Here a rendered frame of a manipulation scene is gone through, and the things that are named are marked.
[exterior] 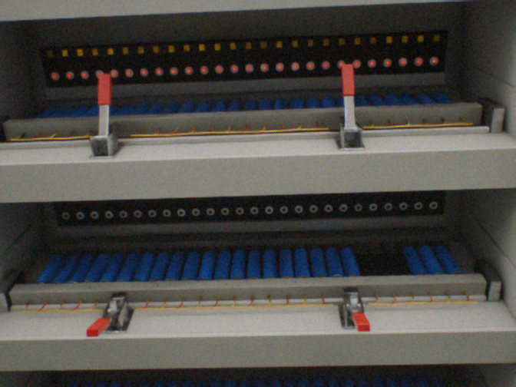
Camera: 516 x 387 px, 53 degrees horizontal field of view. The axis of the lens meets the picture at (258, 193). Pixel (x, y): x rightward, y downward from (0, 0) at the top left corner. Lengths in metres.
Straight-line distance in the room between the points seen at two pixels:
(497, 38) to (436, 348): 0.36
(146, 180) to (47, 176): 0.11
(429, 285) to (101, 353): 0.38
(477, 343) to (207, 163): 0.35
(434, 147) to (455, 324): 0.19
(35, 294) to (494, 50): 0.61
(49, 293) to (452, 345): 0.46
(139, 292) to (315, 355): 0.22
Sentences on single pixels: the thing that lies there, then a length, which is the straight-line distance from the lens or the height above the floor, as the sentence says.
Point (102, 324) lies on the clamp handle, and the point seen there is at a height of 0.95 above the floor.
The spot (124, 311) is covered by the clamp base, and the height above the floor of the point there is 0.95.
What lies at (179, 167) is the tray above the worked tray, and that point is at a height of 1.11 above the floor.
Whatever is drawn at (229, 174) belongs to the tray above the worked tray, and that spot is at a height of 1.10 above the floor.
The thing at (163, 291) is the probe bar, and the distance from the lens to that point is 0.63.
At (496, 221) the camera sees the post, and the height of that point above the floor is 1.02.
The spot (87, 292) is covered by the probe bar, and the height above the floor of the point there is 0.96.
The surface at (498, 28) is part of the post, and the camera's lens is 0.68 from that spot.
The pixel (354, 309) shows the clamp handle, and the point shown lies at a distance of 0.57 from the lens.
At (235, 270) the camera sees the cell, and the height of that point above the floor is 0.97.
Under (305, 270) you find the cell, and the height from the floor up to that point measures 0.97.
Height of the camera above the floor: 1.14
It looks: 6 degrees down
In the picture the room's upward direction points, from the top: 2 degrees counter-clockwise
